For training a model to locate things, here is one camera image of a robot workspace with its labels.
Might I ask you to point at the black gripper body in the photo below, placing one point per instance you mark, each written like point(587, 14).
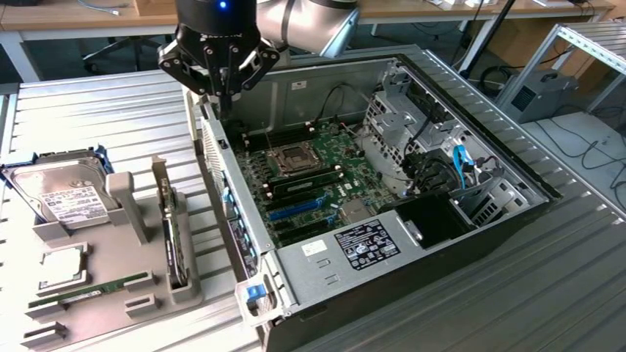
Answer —
point(215, 22)

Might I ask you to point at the low-profile graphics card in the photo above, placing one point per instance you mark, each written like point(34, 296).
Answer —
point(173, 242)

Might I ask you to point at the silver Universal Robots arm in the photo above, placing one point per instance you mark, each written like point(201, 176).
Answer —
point(303, 22)

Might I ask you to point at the black office chair base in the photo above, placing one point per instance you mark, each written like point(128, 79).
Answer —
point(139, 45)

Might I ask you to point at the brown wooden box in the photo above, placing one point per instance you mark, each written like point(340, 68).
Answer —
point(153, 7)

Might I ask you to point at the green motherboard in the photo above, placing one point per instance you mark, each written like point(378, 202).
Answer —
point(341, 154)

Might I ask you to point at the blue disk carrier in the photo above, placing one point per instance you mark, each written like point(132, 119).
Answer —
point(104, 161)

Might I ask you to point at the perforated silver drive cage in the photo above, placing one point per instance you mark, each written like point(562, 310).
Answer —
point(391, 124)

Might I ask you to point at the installed RAM stick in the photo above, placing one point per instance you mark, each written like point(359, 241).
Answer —
point(297, 187)

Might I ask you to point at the blue expansion slot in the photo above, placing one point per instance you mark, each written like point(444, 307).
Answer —
point(293, 210)

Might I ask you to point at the silver hard disk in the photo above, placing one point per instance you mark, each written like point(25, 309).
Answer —
point(53, 183)

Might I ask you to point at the silver chipset heatsink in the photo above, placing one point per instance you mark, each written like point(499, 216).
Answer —
point(356, 212)

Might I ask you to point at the black stand pole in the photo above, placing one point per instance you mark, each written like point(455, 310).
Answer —
point(494, 29)

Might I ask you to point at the grey parts rack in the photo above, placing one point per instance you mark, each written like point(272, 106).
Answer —
point(121, 256)

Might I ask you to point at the black fan shroud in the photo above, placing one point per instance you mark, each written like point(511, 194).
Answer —
point(435, 220)

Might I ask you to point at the silver power supply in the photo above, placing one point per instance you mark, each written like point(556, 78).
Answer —
point(317, 271)

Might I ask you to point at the silver disk bay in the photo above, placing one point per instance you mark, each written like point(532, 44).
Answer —
point(494, 187)

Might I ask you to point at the grey cabinet unit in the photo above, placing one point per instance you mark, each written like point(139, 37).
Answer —
point(538, 99)

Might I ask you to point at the silver CPU chip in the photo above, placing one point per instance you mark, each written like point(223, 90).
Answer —
point(60, 265)

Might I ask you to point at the blue case latch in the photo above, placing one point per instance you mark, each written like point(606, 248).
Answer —
point(253, 293)

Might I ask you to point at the green RAM stick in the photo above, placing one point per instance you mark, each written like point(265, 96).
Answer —
point(88, 291)

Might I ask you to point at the open black PC case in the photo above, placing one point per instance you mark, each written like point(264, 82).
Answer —
point(391, 315)

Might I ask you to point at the wooden desk white frame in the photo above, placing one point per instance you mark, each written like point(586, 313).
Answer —
point(400, 11)

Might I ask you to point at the aluminium frame slat table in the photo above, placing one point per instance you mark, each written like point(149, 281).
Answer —
point(596, 40)

